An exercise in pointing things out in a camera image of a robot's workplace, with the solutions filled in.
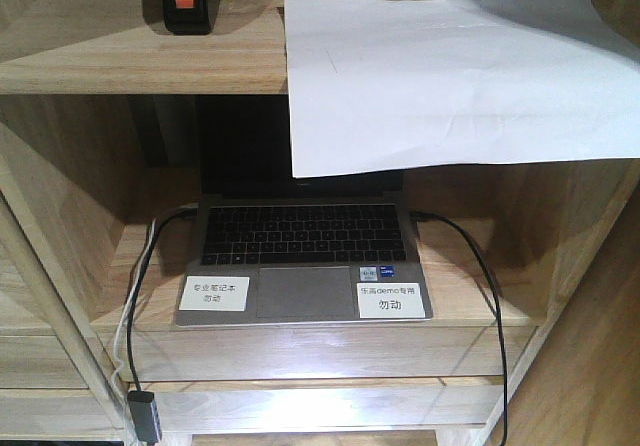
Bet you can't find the left white label sticker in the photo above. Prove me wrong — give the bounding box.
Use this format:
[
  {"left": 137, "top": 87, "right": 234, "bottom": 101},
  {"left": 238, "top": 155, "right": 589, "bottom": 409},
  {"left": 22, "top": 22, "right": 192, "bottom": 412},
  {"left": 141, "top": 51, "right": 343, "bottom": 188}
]
[{"left": 178, "top": 276, "right": 250, "bottom": 312}]

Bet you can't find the white label sticker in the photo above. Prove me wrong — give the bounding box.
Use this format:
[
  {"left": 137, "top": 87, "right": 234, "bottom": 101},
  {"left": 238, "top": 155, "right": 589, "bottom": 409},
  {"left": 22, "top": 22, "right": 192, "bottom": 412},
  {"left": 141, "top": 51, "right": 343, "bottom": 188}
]
[
  {"left": 178, "top": 276, "right": 250, "bottom": 312},
  {"left": 356, "top": 283, "right": 427, "bottom": 319}
]

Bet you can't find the grey open laptop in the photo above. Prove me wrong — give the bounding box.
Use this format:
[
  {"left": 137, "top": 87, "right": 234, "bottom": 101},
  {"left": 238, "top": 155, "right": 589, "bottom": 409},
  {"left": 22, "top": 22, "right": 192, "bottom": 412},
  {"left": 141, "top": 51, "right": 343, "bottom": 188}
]
[{"left": 175, "top": 95, "right": 433, "bottom": 327}]

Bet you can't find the white cable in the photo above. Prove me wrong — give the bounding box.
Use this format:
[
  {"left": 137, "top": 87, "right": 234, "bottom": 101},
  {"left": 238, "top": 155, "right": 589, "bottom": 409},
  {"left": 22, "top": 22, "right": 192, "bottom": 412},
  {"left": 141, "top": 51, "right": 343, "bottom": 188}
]
[{"left": 110, "top": 218, "right": 157, "bottom": 446}]

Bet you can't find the white paper sheet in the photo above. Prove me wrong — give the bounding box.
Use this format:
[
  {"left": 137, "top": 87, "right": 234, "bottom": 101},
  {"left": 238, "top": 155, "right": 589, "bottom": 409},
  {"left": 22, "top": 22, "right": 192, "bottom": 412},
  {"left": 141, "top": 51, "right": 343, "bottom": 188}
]
[{"left": 284, "top": 0, "right": 639, "bottom": 178}]

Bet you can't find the right white label sticker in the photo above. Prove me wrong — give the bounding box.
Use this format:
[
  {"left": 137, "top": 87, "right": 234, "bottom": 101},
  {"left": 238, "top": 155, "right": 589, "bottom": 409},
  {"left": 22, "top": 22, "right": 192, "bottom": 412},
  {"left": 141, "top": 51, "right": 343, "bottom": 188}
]
[{"left": 356, "top": 283, "right": 427, "bottom": 319}]

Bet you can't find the wooden shelf unit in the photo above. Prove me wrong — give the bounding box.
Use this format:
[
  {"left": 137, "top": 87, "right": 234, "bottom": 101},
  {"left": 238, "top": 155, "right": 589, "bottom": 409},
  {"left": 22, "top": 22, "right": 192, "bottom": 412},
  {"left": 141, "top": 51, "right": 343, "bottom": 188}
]
[{"left": 1, "top": 0, "right": 639, "bottom": 445}]

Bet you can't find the black cable left of laptop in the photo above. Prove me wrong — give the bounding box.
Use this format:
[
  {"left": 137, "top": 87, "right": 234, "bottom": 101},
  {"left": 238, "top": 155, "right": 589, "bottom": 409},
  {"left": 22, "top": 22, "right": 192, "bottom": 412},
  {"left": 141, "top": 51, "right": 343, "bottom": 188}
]
[{"left": 125, "top": 209, "right": 199, "bottom": 392}]

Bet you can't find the black cable right of laptop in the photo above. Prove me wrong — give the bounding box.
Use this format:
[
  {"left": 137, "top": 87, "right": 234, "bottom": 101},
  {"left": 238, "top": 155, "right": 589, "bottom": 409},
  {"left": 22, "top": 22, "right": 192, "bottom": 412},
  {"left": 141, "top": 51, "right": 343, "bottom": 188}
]
[{"left": 410, "top": 211, "right": 510, "bottom": 446}]

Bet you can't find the black cable of laptop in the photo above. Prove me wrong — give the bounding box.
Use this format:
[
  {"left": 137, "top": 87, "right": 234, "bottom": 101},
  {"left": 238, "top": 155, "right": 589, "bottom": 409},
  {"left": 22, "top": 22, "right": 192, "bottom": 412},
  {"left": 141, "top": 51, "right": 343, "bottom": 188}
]
[
  {"left": 125, "top": 209, "right": 199, "bottom": 392},
  {"left": 410, "top": 211, "right": 510, "bottom": 446}
]

